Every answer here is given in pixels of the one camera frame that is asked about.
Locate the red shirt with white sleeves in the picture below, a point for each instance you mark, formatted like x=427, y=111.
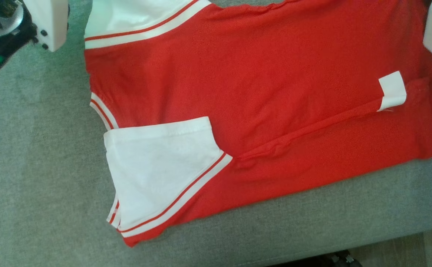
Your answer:
x=275, y=92

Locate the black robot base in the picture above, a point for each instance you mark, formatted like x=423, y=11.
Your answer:
x=323, y=260

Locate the grey fabric sofa ottoman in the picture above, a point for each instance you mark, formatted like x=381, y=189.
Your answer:
x=34, y=167

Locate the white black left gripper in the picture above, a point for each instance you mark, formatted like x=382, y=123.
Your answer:
x=50, y=22

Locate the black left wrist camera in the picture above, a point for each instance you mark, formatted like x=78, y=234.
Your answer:
x=0, y=52

